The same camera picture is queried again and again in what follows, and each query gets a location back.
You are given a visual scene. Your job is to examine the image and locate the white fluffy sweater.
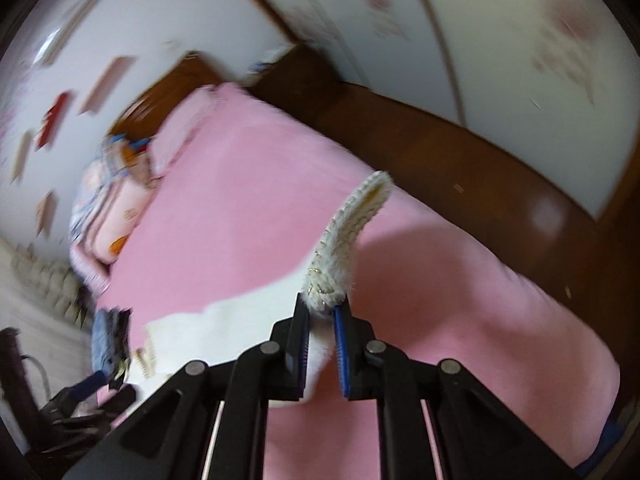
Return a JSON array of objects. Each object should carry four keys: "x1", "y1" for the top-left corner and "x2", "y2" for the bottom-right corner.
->
[{"x1": 122, "y1": 171, "x2": 393, "y2": 402}]

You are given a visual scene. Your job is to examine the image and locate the pink pillow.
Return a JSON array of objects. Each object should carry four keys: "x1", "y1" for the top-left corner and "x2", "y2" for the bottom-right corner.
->
[{"x1": 146, "y1": 84, "x2": 217, "y2": 178}]

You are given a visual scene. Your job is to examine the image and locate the folded pink patterned quilt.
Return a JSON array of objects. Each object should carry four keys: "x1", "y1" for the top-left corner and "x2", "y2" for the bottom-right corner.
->
[{"x1": 70, "y1": 136, "x2": 158, "y2": 266}]

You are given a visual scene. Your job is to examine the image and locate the brown wooden headboard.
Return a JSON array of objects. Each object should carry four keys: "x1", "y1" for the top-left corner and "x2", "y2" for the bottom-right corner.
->
[{"x1": 108, "y1": 51, "x2": 226, "y2": 141}]

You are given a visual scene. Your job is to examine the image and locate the pink bed sheet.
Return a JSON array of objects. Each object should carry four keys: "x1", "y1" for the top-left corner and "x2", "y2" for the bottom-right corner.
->
[{"x1": 100, "y1": 84, "x2": 620, "y2": 466}]

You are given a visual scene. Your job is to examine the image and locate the dark wooden nightstand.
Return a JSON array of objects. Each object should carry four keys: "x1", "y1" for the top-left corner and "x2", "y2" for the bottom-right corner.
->
[{"x1": 248, "y1": 44, "x2": 346, "y2": 120}]

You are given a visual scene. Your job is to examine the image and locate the white floral wardrobe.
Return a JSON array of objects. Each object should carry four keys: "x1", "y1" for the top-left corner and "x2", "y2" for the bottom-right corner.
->
[{"x1": 266, "y1": 0, "x2": 639, "y2": 217}]

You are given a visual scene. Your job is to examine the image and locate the folded blue jeans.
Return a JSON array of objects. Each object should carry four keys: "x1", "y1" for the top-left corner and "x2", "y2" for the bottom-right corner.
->
[{"x1": 91, "y1": 308, "x2": 130, "y2": 378}]

